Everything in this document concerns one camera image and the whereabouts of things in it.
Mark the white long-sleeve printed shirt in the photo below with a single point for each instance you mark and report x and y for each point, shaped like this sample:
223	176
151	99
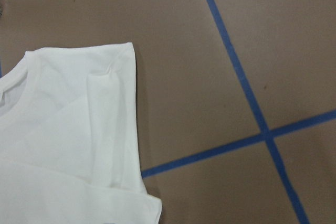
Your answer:
69	144

